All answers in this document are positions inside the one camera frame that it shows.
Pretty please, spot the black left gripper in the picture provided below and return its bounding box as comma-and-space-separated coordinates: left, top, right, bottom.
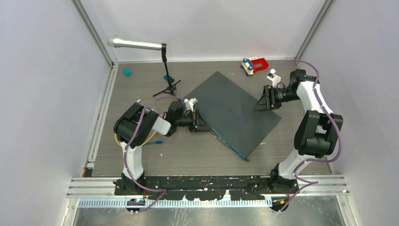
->
176, 110, 212, 133

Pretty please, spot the dark grey network switch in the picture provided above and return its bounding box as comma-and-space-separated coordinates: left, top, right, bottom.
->
186, 72, 281, 161

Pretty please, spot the blue ethernet cable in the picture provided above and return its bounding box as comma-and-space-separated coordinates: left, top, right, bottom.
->
136, 99, 165, 146

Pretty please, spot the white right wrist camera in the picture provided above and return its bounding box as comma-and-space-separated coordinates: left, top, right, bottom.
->
267, 69, 281, 88

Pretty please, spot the yellow ethernet cable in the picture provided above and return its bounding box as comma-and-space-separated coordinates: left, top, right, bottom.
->
114, 131, 158, 147

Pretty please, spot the red blue toy truck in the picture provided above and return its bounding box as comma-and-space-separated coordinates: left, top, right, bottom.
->
240, 57, 269, 76

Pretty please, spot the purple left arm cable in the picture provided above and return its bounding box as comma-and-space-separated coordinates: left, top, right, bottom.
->
123, 96, 188, 213

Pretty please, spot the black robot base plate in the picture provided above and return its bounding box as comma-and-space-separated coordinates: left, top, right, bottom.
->
113, 176, 299, 201

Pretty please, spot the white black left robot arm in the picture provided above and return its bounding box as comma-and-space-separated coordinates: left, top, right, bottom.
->
113, 98, 211, 195

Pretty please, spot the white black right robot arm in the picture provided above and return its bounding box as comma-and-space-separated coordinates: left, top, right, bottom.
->
254, 69, 343, 193

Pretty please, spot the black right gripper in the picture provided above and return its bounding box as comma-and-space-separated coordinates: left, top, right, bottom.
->
254, 85, 300, 112

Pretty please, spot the aluminium frame rail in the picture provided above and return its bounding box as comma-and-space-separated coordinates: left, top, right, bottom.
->
66, 175, 350, 198

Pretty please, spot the teal toy block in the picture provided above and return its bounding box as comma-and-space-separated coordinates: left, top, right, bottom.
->
123, 68, 131, 76

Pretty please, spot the black microphone tripod stand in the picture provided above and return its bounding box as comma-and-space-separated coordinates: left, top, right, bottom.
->
153, 43, 180, 97

